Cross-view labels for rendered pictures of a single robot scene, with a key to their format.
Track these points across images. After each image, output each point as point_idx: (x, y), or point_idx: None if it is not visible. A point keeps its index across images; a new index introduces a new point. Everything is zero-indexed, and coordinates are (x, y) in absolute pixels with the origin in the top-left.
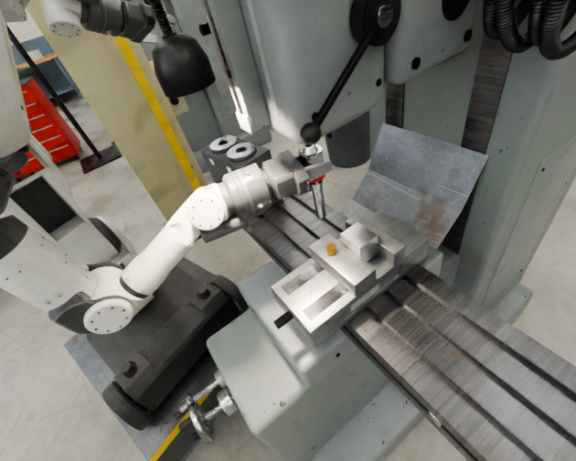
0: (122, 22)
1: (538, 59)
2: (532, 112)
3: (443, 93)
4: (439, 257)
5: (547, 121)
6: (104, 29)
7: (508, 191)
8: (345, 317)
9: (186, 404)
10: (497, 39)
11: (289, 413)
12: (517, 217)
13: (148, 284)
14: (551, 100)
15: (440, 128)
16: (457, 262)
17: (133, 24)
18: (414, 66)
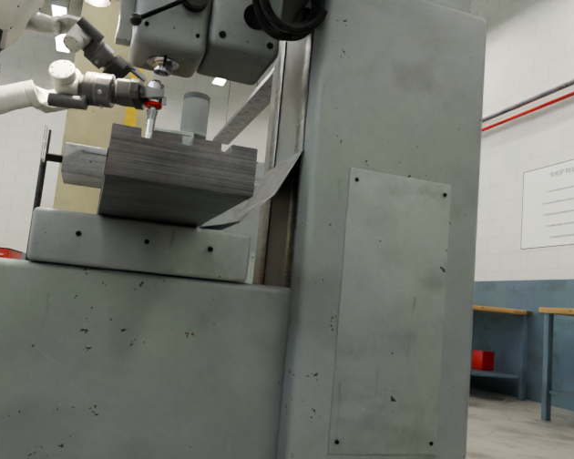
0: (109, 62)
1: (316, 68)
2: (316, 101)
3: (291, 119)
4: (242, 234)
5: (333, 114)
6: (94, 57)
7: (312, 174)
8: (102, 169)
9: None
10: (305, 67)
11: None
12: (344, 236)
13: None
14: (327, 93)
15: (288, 149)
16: (285, 297)
17: (115, 65)
18: (220, 34)
